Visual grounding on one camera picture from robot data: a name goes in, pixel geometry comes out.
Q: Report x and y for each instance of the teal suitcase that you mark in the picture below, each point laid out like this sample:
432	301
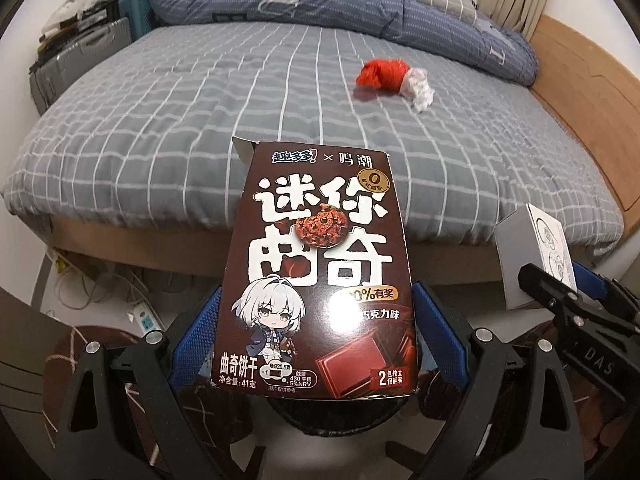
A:
135	15

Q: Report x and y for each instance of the white crumpled tissue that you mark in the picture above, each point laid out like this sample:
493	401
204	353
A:
417	89

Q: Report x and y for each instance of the grey suitcase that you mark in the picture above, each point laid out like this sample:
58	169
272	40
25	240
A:
80	55

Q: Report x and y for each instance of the dark marbled round mat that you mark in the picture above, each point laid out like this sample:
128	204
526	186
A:
65	360

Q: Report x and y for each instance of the white cardboard box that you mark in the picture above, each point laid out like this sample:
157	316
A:
520	240

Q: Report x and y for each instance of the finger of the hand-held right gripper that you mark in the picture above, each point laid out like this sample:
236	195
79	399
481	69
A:
615	297
545	285

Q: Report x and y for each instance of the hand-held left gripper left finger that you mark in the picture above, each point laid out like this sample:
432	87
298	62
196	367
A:
202	330

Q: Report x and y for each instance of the white power strip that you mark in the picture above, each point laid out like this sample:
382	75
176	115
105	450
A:
142	317

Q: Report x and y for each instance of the bed with grey checked sheet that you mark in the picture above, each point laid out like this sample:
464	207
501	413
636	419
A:
590	85
200	110

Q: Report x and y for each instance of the red and white cloth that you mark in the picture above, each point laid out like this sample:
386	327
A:
382	74

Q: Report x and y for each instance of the black trash bin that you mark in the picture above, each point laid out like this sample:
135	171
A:
330	417

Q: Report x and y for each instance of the brown cookie box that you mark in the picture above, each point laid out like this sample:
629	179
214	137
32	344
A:
320	260

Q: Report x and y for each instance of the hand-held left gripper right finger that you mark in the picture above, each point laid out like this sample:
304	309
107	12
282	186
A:
432	322

